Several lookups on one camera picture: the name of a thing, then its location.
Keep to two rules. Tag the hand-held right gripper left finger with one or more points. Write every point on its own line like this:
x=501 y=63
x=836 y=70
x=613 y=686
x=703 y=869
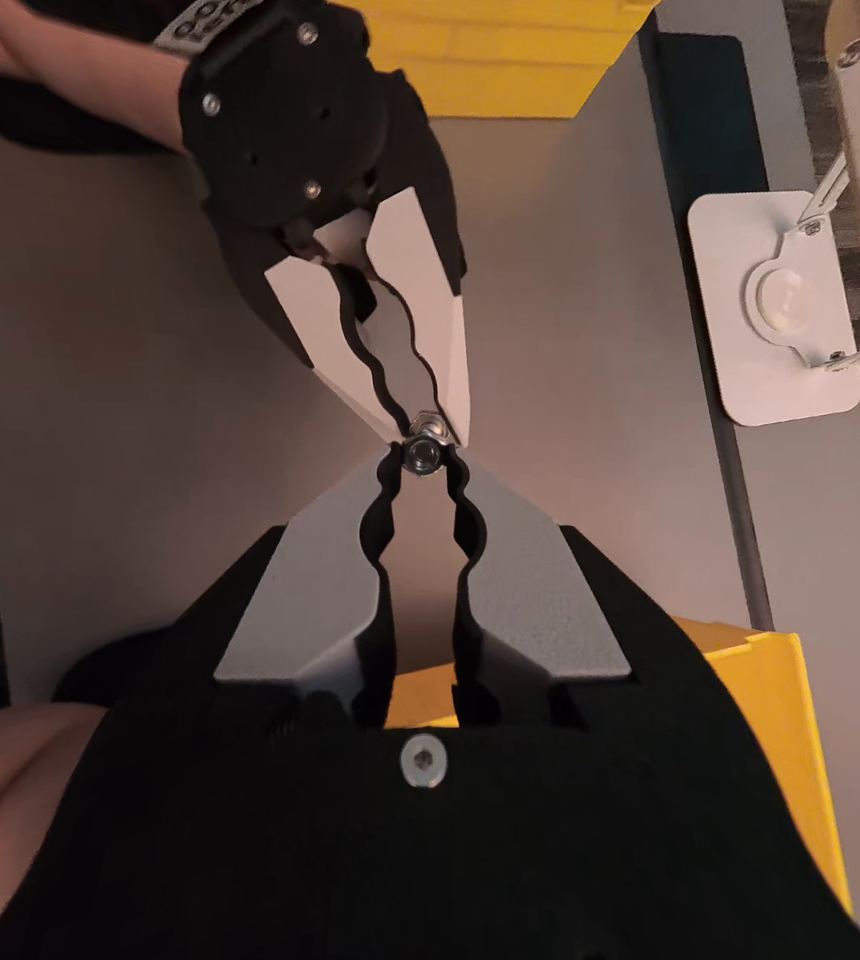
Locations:
x=310 y=600

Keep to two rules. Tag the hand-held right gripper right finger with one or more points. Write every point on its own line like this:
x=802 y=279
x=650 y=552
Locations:
x=535 y=600

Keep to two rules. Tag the person's left forearm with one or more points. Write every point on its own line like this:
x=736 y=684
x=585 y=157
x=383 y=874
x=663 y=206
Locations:
x=85 y=75

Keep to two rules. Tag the yellow plastic bin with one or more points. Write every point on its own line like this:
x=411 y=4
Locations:
x=775 y=712
x=490 y=60

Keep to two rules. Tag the steel hex nut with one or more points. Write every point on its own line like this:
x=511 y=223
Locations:
x=430 y=426

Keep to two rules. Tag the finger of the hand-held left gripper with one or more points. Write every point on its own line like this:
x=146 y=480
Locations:
x=317 y=322
x=430 y=285

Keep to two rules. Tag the steel hex bolt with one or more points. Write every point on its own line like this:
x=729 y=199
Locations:
x=424 y=456

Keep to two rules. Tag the white metal stand base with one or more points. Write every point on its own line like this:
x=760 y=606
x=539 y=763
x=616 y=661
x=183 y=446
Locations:
x=737 y=315

